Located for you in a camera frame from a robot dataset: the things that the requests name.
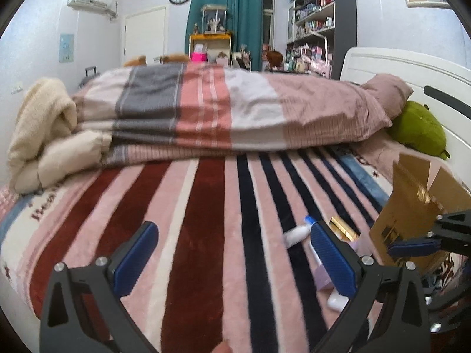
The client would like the white oval case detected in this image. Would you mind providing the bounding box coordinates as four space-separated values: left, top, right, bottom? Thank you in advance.
327 289 349 313

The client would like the gold rectangular box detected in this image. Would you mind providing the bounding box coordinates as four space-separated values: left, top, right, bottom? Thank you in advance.
328 216 359 242

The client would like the lilac rectangular box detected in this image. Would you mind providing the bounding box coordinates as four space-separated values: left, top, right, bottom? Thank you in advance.
314 264 334 291

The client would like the white blue-capped bottle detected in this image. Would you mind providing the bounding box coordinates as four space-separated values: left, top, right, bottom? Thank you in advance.
283 216 316 249

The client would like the brown cardboard box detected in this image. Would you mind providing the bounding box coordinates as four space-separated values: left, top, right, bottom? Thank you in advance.
370 153 470 274

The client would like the green plush toy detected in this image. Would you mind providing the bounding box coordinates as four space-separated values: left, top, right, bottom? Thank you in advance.
387 101 450 160

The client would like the pink striped pillow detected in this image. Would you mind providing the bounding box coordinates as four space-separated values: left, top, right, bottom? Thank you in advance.
360 73 414 119

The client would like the striped fleece blanket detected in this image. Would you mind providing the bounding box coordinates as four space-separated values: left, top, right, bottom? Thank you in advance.
1 147 391 352

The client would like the white headboard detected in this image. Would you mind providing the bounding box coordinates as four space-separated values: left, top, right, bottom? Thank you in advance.
340 47 470 186

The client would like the cream fleece blanket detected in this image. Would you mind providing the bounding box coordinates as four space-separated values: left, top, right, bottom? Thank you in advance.
7 78 112 194

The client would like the folded patchwork duvet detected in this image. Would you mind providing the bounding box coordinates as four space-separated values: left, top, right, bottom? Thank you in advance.
73 62 391 151

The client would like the brown plush on desk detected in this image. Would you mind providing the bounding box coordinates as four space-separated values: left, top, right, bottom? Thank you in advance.
266 50 283 69

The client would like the black suitcase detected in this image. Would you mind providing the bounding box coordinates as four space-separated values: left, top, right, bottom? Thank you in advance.
79 66 101 89

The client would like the dark tall bookshelf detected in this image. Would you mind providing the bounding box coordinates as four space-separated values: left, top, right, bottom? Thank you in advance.
285 0 357 80

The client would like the yellow wooden cabinet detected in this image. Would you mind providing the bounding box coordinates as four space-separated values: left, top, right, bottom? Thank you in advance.
188 34 232 64

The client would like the pink box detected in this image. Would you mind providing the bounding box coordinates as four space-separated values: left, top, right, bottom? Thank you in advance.
191 43 208 63

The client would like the white door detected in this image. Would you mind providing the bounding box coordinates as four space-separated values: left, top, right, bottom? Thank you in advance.
123 6 167 65

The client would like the teal curtain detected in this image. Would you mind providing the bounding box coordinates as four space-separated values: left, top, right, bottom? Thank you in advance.
184 0 263 72

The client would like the glass display case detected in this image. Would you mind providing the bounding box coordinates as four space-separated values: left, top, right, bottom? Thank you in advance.
201 4 227 34

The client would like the white air conditioner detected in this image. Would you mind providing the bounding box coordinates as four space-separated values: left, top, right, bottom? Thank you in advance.
67 0 117 18

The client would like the blue wall poster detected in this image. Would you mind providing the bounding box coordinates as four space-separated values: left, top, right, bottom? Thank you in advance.
59 34 75 63

